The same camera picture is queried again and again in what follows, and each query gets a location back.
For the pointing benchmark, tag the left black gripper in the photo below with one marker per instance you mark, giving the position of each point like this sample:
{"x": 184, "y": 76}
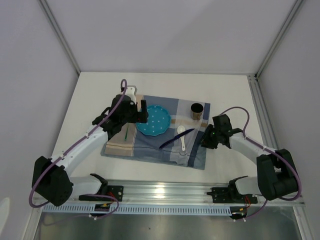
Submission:
{"x": 140, "y": 117}

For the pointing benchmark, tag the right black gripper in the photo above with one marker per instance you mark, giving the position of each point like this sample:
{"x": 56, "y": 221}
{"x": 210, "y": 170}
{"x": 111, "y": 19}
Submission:
{"x": 205, "y": 141}

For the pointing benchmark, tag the teal dotted plate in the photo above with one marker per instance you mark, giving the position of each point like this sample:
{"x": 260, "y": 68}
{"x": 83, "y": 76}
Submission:
{"x": 158, "y": 121}

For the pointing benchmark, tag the brown mug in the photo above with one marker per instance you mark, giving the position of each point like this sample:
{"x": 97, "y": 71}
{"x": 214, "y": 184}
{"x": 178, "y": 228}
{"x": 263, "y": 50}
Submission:
{"x": 196, "y": 111}

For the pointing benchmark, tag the white ceramic spoon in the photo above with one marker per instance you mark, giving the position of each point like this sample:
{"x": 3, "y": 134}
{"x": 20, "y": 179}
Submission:
{"x": 181, "y": 129}

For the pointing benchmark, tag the blue beige checked cloth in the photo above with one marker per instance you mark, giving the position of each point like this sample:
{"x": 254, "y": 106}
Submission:
{"x": 145, "y": 148}

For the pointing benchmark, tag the purple knife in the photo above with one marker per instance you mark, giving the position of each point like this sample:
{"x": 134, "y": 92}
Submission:
{"x": 176, "y": 138}

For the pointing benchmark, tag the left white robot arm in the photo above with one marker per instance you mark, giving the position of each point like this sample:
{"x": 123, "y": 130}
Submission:
{"x": 52, "y": 177}

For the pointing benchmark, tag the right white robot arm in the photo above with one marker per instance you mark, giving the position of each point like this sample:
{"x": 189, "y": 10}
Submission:
{"x": 276, "y": 174}

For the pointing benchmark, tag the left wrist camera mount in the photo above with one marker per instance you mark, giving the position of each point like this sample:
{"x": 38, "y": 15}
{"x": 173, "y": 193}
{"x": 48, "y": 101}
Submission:
{"x": 131, "y": 92}

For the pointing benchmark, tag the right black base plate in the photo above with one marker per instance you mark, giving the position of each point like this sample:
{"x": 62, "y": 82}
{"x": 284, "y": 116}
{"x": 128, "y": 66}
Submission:
{"x": 227, "y": 195}

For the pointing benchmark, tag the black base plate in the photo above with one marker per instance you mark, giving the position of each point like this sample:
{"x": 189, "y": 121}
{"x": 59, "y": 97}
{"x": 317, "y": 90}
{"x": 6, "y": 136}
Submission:
{"x": 227, "y": 195}
{"x": 114, "y": 191}

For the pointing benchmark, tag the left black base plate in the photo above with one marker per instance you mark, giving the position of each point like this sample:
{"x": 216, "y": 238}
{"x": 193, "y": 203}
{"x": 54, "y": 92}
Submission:
{"x": 114, "y": 191}

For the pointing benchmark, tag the aluminium mounting rail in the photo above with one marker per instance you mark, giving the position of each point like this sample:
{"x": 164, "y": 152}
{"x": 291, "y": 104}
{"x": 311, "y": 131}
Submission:
{"x": 135, "y": 192}

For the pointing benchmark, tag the white slotted cable duct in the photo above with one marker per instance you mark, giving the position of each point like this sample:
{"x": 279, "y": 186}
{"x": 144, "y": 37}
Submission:
{"x": 139, "y": 209}

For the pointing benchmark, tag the left aluminium frame post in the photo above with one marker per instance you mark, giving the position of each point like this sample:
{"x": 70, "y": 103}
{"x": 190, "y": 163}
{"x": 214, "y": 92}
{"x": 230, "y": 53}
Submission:
{"x": 49, "y": 15}

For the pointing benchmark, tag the aluminium frame post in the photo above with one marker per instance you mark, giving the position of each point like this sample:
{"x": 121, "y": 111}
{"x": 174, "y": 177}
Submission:
{"x": 288, "y": 21}
{"x": 49, "y": 15}

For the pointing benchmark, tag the right aluminium frame post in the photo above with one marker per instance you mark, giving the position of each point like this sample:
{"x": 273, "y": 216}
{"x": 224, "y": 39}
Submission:
{"x": 288, "y": 21}

